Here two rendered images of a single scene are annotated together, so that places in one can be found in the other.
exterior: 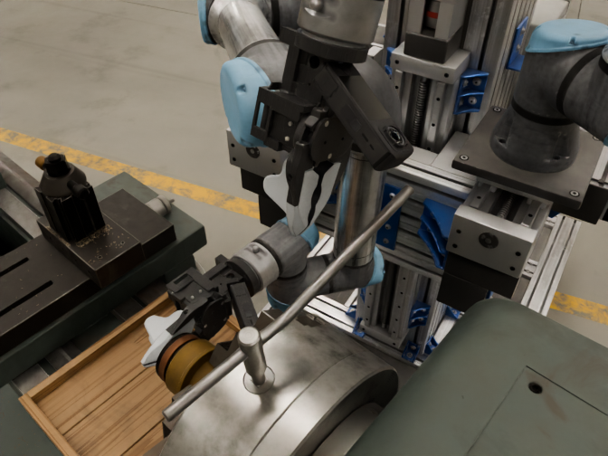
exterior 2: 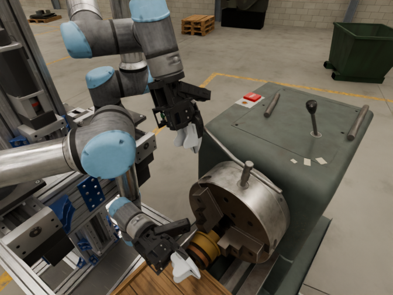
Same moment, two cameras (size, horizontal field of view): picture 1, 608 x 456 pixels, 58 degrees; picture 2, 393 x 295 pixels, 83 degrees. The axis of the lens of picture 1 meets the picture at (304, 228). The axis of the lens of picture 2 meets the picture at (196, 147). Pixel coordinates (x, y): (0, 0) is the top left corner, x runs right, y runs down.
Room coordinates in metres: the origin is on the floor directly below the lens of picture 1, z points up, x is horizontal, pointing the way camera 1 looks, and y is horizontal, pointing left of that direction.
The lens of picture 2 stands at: (0.44, 0.47, 1.71)
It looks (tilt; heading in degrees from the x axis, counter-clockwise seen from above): 39 degrees down; 270
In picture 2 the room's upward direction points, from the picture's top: straight up
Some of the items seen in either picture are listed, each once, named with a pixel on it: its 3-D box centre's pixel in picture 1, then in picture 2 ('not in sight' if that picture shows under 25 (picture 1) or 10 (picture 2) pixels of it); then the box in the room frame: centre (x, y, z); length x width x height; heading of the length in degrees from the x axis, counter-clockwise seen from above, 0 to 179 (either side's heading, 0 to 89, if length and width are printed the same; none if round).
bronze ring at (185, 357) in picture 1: (197, 371); (204, 247); (0.42, 0.15, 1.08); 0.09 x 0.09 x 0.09; 50
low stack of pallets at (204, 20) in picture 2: not in sight; (198, 24); (0.37, -8.30, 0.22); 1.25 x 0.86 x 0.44; 69
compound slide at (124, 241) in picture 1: (90, 239); not in sight; (0.77, 0.42, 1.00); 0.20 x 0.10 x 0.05; 48
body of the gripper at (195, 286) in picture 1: (213, 294); (155, 246); (0.56, 0.14, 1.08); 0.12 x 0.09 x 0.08; 139
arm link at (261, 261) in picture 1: (252, 267); (140, 227); (0.62, 0.08, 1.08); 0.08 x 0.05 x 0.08; 49
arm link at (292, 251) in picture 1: (285, 244); (126, 214); (0.68, 0.03, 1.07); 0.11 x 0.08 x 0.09; 139
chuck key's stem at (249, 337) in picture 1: (255, 365); (244, 178); (0.31, 0.05, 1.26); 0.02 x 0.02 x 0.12
